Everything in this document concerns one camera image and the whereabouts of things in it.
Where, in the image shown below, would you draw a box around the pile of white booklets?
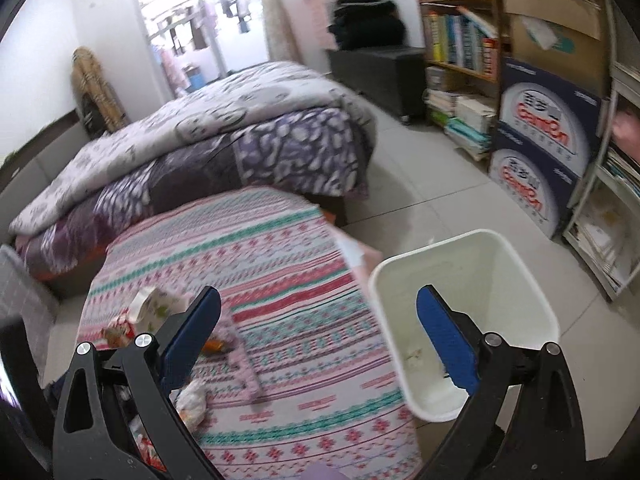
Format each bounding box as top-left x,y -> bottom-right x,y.
570,195 -> 633,291

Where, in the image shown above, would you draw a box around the pile of black clothes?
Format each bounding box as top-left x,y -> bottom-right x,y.
330,0 -> 406,51

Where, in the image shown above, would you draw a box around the leaf print paper cup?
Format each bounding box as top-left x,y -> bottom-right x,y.
129,286 -> 193,333

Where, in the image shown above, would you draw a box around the white plastic waste bin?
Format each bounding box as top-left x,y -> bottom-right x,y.
369,229 -> 560,423

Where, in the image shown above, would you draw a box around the blue white cardboard box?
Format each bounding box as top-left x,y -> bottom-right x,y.
495,57 -> 603,176
489,147 -> 586,238

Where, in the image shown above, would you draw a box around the grey bed headboard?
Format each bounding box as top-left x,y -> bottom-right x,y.
0,120 -> 91,206

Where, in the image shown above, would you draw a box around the brown cardboard box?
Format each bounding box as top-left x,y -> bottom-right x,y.
500,0 -> 608,98

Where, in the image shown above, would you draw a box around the grey cartoon print quilt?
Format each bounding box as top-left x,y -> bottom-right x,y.
9,60 -> 373,236

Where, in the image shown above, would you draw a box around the brown plaid folded chair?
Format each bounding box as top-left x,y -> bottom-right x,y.
71,47 -> 128,136

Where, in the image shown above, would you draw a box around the stack of lying books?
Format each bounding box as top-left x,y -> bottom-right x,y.
425,67 -> 496,161

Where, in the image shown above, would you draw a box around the purple patterned blanket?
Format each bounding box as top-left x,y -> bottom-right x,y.
15,105 -> 376,281

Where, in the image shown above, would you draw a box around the wooden bookshelf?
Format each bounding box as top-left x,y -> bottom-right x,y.
410,0 -> 506,161

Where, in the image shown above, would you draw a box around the glass sliding door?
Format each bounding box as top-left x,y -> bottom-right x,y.
125,0 -> 273,106

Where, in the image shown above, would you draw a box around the white lace curtain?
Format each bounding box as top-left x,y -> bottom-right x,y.
257,0 -> 301,63

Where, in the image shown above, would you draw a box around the grey checked cloth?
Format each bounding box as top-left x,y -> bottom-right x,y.
0,245 -> 57,333

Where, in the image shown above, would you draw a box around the black storage bench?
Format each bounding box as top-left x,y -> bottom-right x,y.
327,46 -> 426,121

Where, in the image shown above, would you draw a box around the red snack wrapper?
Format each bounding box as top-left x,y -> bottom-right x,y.
102,312 -> 138,350

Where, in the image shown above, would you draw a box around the row of upright books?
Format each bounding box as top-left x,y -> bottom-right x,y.
425,7 -> 501,78

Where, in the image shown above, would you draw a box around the white shelf unit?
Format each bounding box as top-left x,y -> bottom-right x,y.
562,0 -> 640,301

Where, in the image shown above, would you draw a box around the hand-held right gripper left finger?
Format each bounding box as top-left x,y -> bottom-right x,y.
51,285 -> 236,480

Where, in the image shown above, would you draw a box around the pink soft toy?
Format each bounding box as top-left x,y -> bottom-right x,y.
612,109 -> 640,146

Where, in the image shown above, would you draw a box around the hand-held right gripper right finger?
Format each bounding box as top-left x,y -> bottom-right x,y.
416,285 -> 587,480

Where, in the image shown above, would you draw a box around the hanging clothes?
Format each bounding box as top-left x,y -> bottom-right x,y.
150,0 -> 256,56

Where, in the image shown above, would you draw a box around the clear plastic bag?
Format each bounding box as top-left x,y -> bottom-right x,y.
172,379 -> 210,433

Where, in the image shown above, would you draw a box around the white pink storage cabinet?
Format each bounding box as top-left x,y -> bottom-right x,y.
305,0 -> 373,51

